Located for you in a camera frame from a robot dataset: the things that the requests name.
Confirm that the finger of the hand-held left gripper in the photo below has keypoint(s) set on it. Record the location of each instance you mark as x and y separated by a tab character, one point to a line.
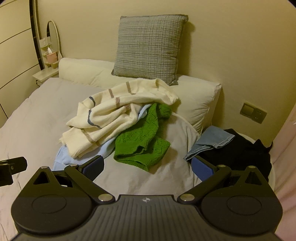
18	164

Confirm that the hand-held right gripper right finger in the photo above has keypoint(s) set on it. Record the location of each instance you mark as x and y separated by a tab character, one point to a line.
202	168

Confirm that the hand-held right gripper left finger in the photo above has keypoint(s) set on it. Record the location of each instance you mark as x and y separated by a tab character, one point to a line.
94	168

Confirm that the cream striped knit sweater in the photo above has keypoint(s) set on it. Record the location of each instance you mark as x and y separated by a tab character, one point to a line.
111	111

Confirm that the light blue garment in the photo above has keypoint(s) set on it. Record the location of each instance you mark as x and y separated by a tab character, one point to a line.
67	160

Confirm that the blue jeans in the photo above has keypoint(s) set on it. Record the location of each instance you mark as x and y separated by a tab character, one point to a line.
212	136

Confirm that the black garment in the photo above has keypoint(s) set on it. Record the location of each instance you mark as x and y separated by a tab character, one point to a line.
245	150

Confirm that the green knit sweater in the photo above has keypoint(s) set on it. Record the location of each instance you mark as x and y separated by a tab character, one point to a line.
138	143

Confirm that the grey duvet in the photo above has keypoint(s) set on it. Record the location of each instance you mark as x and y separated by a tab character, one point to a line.
34	111

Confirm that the long white pillow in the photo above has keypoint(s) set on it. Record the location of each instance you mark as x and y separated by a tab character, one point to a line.
198	99

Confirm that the white nightstand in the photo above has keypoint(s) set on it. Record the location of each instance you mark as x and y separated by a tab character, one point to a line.
45	74

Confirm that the pink tissue box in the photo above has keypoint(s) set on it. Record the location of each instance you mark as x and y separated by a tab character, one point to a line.
51	56

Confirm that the cream wardrobe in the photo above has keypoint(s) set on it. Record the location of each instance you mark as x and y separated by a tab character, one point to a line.
16	46

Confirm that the white tiered organizer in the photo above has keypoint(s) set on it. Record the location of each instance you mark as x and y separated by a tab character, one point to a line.
44	42

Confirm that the grey woven pillow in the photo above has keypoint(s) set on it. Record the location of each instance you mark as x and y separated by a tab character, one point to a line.
148	46

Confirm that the oval mirror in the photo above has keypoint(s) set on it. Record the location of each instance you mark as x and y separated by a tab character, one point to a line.
52	32

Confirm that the beige wall socket plate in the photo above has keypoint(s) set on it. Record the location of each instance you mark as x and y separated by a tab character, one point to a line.
253	112

